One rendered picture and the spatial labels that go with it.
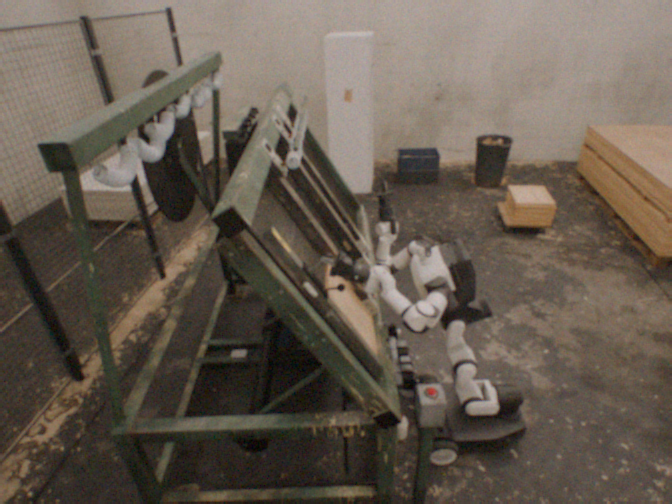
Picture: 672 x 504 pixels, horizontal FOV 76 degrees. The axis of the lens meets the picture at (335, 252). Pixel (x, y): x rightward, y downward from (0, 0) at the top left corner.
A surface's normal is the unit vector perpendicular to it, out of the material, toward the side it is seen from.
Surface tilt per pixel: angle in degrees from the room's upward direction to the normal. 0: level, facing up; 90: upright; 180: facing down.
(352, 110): 90
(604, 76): 90
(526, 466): 0
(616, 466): 0
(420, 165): 91
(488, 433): 0
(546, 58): 90
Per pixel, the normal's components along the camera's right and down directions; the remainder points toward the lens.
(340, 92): -0.14, 0.53
